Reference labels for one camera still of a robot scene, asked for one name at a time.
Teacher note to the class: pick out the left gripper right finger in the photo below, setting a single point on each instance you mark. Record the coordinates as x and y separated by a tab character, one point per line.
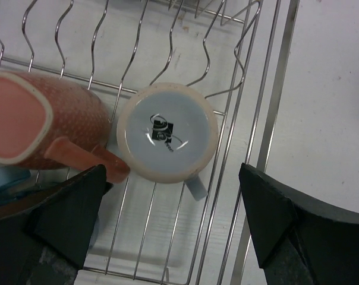
297	238

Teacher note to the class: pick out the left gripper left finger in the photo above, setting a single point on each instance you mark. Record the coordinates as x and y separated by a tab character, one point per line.
45	236

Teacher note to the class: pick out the light blue mug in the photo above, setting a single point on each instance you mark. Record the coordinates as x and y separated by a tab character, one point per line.
14	184

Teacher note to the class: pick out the pink dotted mug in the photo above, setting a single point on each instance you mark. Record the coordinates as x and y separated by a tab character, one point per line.
48	123

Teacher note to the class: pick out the grey blue mug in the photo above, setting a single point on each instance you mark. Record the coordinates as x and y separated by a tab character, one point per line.
168	133

